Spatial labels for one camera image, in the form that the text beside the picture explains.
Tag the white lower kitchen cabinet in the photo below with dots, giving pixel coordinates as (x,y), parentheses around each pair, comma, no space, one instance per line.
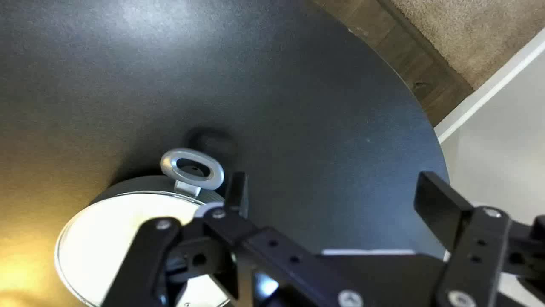
(500,147)

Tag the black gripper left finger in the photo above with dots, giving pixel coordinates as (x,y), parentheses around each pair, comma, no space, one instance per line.
(283,256)

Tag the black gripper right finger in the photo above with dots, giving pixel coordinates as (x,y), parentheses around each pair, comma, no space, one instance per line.
(478,249)

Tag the round glass pot lid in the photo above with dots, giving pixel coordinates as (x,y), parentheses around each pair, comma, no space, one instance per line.
(103,244)

